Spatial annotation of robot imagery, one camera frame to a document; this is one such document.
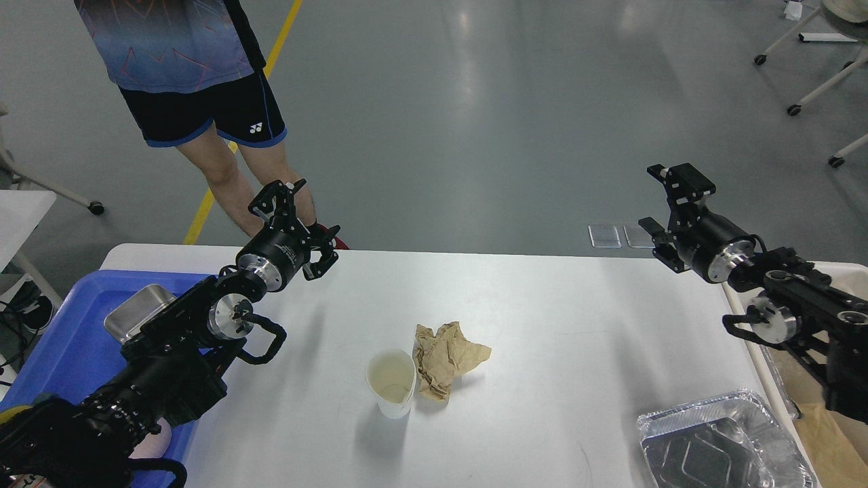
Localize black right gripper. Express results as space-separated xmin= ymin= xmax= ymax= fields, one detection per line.
xmin=638 ymin=163 xmax=757 ymax=284

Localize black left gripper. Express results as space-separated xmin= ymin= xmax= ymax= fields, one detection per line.
xmin=235 ymin=178 xmax=341 ymax=293

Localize square stainless steel tray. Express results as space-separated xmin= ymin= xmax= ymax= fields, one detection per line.
xmin=103 ymin=284 xmax=176 ymax=345

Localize aluminium foil tray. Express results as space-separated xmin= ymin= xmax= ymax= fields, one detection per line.
xmin=637 ymin=389 xmax=819 ymax=487

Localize pink plastic mug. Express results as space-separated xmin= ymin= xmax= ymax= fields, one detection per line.
xmin=130 ymin=418 xmax=173 ymax=458

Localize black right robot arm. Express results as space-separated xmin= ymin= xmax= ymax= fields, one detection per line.
xmin=639 ymin=163 xmax=867 ymax=422

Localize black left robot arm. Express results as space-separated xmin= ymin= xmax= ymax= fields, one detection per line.
xmin=2 ymin=179 xmax=339 ymax=487

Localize white paper cup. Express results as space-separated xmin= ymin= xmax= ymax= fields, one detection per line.
xmin=366 ymin=348 xmax=416 ymax=420

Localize crumpled brown paper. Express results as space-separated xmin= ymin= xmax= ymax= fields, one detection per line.
xmin=412 ymin=321 xmax=491 ymax=402

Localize standing person in shorts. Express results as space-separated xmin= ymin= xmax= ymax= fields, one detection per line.
xmin=75 ymin=1 xmax=300 ymax=236

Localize blue plastic bin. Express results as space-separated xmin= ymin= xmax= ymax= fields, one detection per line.
xmin=2 ymin=272 xmax=231 ymax=487

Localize white rolling chair base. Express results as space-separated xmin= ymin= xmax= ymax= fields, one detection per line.
xmin=753 ymin=0 xmax=868 ymax=168

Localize beige plastic bin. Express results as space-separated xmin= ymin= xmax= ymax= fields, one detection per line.
xmin=723 ymin=262 xmax=867 ymax=487

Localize white side table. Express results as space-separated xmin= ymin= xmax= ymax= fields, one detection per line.
xmin=1 ymin=190 xmax=63 ymax=308

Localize grey chair leg with caster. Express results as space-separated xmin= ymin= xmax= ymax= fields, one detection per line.
xmin=1 ymin=129 xmax=106 ymax=216

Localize dark blue HOME mug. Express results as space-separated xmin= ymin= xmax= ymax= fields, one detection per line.
xmin=1 ymin=392 xmax=55 ymax=426

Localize black cables on floor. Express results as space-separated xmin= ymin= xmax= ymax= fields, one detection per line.
xmin=0 ymin=281 xmax=54 ymax=387

